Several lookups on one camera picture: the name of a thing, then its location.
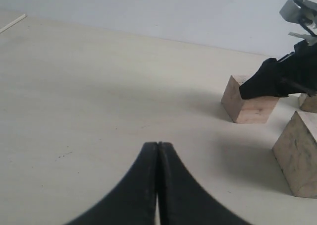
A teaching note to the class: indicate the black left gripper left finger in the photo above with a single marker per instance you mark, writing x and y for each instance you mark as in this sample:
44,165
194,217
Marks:
133,200

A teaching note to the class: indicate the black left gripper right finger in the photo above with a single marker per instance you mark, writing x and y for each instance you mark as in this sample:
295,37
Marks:
182,200

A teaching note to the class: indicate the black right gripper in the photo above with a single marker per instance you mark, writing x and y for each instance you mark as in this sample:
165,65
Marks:
297,73

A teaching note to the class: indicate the smallest wooden cube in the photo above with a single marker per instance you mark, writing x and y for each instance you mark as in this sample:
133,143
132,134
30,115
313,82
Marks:
307,103

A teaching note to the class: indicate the thin white stick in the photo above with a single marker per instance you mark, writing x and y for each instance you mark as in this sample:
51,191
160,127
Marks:
9,25

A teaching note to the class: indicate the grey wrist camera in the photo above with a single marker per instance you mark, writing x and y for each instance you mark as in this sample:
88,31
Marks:
301,12

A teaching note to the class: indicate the second largest wooden cube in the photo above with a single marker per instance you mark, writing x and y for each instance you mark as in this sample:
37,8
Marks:
256,110

